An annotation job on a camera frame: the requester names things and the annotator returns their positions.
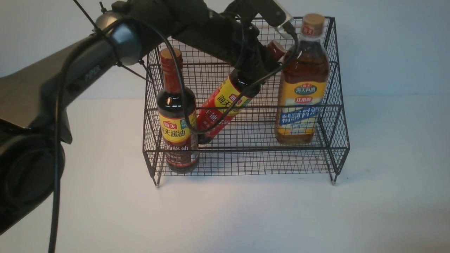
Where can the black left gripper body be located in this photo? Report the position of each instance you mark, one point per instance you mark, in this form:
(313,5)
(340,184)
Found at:
(224,38)

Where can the light soy sauce bottle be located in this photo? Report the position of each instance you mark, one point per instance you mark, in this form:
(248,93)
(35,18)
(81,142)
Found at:
(215,106)

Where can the yellow-label cooking wine bottle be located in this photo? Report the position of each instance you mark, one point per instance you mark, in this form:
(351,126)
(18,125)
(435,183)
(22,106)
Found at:
(302,85)

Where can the dark soy sauce bottle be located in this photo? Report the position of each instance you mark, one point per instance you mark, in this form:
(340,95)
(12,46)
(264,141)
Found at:
(181,144)

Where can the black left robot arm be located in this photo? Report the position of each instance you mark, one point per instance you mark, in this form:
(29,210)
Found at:
(34,99)

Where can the black wire mesh shelf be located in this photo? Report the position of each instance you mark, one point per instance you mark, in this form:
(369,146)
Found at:
(248,145)

